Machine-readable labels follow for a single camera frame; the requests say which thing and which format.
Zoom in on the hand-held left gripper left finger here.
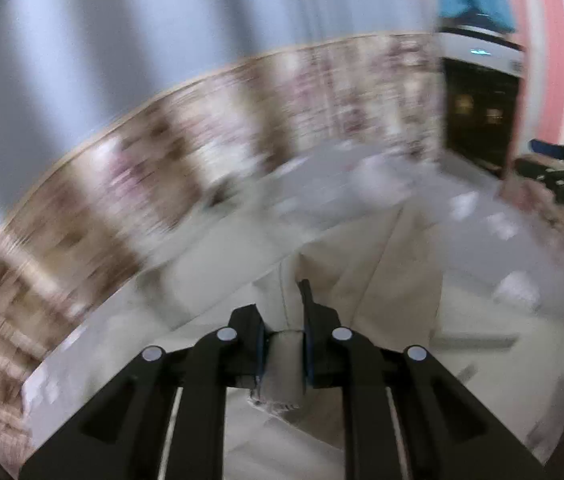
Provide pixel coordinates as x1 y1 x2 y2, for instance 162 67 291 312
19 304 268 480

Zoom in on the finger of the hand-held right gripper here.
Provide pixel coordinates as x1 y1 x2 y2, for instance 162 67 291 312
512 157 564 184
528 138 564 162

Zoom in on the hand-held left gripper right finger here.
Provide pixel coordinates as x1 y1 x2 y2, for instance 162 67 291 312
298 279 549 480

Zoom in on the cream large garment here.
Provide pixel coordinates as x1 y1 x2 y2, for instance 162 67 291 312
159 210 564 466

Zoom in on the white cabinet with dark door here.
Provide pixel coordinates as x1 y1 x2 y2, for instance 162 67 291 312
434 25 527 181

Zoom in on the grey printed bed sheet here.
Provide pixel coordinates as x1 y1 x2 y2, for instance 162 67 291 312
22 140 564 461

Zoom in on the blue curtain with floral hem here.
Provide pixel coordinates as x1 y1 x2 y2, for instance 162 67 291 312
0 0 444 461

